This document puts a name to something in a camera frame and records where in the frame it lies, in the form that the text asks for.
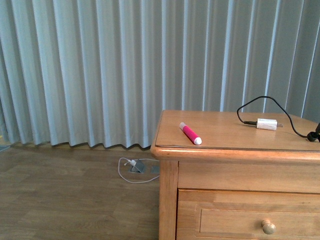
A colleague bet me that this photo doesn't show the pink marker with white cap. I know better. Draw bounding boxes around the pink marker with white cap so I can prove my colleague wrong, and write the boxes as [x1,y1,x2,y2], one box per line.
[179,122,202,146]

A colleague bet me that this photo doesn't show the wooden drawer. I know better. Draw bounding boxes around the wooden drawer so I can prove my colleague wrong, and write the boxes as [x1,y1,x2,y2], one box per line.
[176,189,320,240]

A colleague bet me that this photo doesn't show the round wooden drawer knob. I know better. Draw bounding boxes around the round wooden drawer knob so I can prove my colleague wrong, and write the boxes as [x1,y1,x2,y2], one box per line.
[261,220,276,235]

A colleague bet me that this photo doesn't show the closed metal floor socket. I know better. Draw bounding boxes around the closed metal floor socket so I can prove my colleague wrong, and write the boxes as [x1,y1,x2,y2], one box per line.
[150,165,160,175]

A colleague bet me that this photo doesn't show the white plug on floor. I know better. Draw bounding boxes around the white plug on floor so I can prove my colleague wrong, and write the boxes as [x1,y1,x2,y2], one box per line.
[124,160,137,167]

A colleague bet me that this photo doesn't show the open metal floor socket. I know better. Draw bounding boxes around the open metal floor socket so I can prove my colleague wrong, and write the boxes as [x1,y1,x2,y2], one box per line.
[129,159,145,174]

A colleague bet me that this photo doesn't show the grey pleated curtain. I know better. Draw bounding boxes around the grey pleated curtain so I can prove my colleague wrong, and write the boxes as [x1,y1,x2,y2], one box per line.
[0,0,320,147]

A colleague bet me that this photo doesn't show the wooden nightstand cabinet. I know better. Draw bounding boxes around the wooden nightstand cabinet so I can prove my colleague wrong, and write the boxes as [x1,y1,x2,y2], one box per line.
[151,110,320,240]

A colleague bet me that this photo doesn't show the white power adapter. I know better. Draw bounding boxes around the white power adapter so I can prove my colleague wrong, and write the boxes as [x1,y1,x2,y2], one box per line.
[256,118,283,131]

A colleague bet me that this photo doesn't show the white floor cable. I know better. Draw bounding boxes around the white floor cable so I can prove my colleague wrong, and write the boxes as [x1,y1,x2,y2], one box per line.
[117,157,161,184]

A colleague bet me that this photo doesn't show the black cable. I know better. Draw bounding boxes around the black cable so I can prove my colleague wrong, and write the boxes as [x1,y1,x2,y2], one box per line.
[236,96,320,143]

